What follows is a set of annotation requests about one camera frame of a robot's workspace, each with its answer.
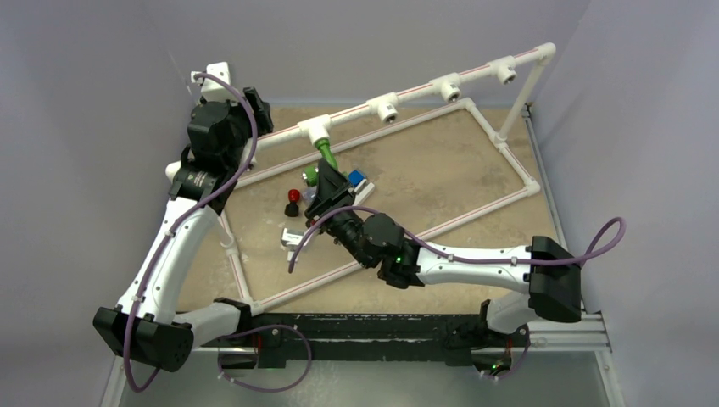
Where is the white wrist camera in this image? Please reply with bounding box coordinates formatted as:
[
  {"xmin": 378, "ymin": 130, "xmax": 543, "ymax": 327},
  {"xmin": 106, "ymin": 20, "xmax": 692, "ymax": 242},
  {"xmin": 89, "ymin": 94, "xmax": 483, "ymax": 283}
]
[
  {"xmin": 280, "ymin": 227, "xmax": 305, "ymax": 261},
  {"xmin": 190, "ymin": 61, "xmax": 237, "ymax": 102}
]

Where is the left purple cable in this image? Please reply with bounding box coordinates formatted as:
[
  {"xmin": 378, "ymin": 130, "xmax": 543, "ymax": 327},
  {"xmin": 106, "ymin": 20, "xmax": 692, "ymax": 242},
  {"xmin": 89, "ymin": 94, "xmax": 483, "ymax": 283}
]
[{"xmin": 123, "ymin": 71, "xmax": 314, "ymax": 394}]

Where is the white pvc pipe frame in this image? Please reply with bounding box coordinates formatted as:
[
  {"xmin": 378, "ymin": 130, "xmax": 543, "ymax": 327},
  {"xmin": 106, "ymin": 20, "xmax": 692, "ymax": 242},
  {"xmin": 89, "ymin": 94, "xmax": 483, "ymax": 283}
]
[{"xmin": 164, "ymin": 42, "xmax": 557, "ymax": 315}]

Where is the aluminium table frame rail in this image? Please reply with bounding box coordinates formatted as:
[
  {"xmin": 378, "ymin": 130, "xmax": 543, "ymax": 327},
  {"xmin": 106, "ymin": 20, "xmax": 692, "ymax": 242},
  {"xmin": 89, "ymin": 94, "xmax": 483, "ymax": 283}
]
[{"xmin": 195, "ymin": 317, "xmax": 608, "ymax": 352}]

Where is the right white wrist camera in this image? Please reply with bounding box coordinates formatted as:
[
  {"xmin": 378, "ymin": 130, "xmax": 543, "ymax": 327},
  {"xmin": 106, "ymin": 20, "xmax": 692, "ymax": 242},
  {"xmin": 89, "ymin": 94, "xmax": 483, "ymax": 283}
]
[{"xmin": 280, "ymin": 227, "xmax": 305, "ymax": 261}]

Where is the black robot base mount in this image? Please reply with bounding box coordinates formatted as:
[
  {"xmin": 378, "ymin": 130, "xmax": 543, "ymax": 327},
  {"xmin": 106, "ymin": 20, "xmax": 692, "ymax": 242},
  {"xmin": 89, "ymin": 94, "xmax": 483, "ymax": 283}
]
[{"xmin": 208, "ymin": 313, "xmax": 529, "ymax": 369}]

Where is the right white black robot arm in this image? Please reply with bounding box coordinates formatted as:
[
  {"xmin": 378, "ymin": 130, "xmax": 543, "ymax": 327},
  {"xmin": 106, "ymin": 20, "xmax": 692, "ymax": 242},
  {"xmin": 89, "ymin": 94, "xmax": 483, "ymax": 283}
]
[{"xmin": 305, "ymin": 159, "xmax": 582, "ymax": 345}]

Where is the green water faucet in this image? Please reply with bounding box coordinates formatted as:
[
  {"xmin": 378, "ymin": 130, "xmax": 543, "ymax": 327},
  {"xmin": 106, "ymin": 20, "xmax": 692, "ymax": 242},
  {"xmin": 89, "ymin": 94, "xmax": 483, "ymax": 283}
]
[{"xmin": 302, "ymin": 138, "xmax": 338, "ymax": 187}]

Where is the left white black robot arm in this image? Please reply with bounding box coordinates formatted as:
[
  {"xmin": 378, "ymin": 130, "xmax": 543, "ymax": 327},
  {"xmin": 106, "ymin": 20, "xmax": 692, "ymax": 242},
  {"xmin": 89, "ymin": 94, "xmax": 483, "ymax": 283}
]
[{"xmin": 92, "ymin": 87, "xmax": 274, "ymax": 372}]

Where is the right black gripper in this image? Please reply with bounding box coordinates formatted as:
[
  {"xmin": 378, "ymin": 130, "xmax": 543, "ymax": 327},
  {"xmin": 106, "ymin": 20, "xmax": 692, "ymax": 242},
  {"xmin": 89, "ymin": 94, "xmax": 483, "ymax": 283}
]
[{"xmin": 304, "ymin": 159, "xmax": 373, "ymax": 268}]

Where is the black faucet with red handle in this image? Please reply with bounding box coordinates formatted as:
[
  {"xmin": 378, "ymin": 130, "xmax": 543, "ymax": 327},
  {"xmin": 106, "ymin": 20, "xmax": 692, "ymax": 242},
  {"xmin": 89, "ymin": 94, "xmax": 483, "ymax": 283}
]
[{"xmin": 284, "ymin": 189, "xmax": 301, "ymax": 218}]

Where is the white faucet with blue handle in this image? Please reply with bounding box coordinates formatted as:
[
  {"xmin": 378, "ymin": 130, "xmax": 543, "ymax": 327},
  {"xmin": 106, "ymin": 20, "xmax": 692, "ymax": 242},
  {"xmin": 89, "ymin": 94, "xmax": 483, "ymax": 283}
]
[{"xmin": 348, "ymin": 170, "xmax": 376, "ymax": 206}]

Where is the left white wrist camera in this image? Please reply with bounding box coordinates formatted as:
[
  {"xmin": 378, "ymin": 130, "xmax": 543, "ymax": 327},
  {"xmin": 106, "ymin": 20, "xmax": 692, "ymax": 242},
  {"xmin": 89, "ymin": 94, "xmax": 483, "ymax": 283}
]
[{"xmin": 190, "ymin": 61, "xmax": 237, "ymax": 102}]

